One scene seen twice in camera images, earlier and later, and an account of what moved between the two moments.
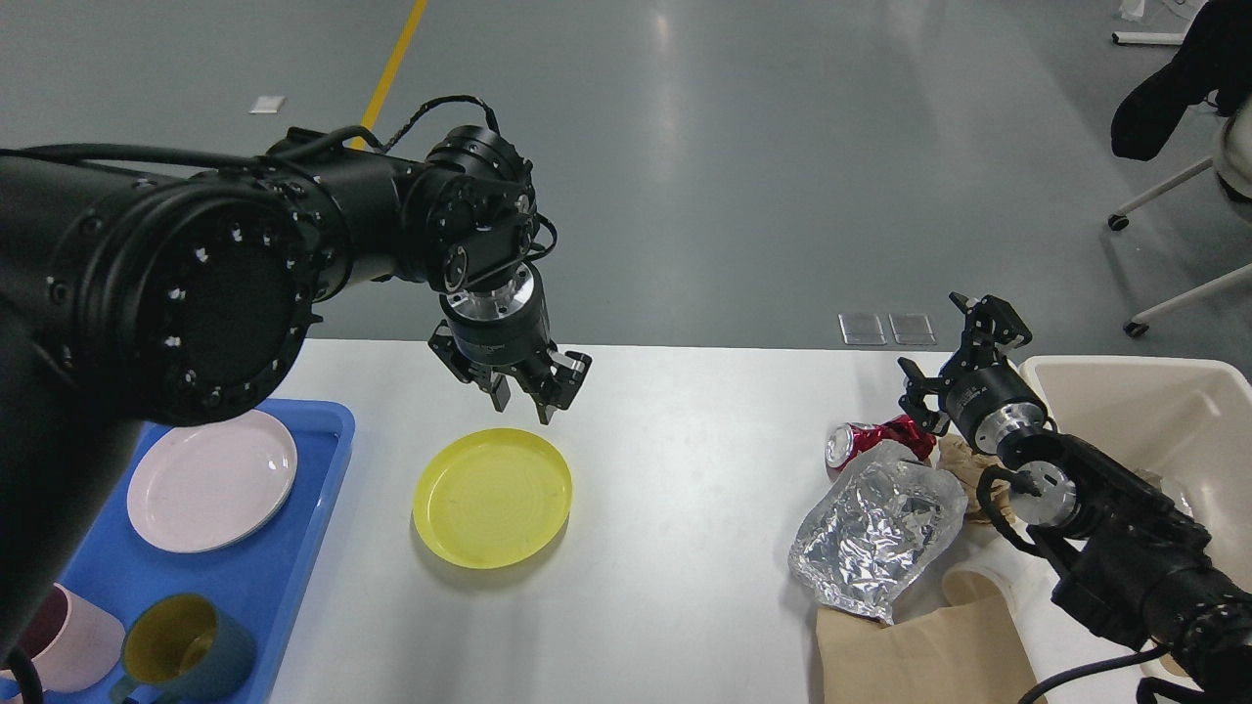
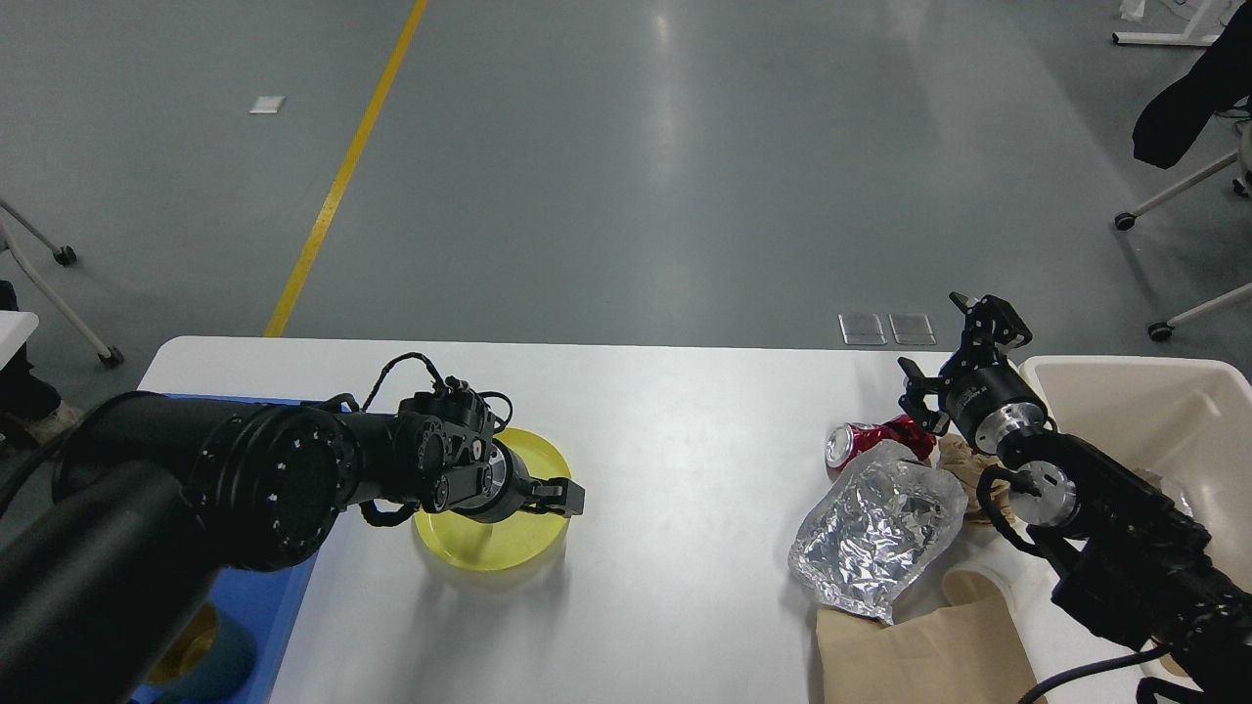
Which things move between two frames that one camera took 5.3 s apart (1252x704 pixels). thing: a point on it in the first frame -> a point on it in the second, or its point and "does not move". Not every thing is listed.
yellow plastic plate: x=492 y=498 does not move
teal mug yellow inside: x=182 y=644 does not move
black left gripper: x=504 y=324 -> x=509 y=486
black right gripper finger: x=916 y=384 does not move
